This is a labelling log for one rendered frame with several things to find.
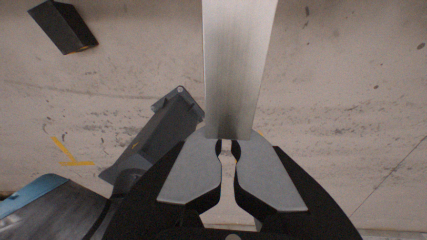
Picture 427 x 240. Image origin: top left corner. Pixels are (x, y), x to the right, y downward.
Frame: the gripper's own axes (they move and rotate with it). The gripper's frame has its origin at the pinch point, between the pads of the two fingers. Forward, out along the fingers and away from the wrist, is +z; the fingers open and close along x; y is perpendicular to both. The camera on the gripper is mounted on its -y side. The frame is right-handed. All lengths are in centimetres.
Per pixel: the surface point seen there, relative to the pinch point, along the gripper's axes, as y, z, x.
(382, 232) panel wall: 216, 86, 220
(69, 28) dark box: -7, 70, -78
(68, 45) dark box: 0, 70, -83
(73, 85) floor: 27, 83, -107
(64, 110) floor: 48, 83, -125
